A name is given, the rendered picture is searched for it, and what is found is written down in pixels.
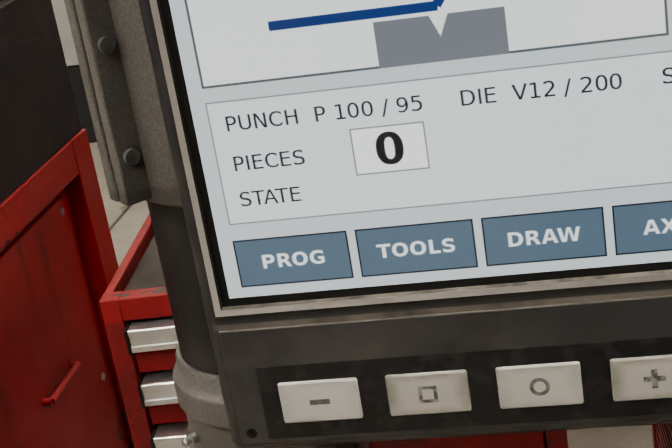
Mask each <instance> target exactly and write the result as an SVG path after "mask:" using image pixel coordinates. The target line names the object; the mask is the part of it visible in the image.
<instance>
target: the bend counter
mask: <svg viewBox="0 0 672 448"><path fill-rule="evenodd" d="M349 133H350V139H351V145H352V152H353V158H354V164H355V170H356V176H360V175H370V174H380V173H390V172H400V171H410V170H420V169H430V163H429V155H428V148H427V141H426V133H425V126H424V121H419V122H410V123H401V124H391V125H382V126H373V127H364V128H354V129H349Z"/></svg>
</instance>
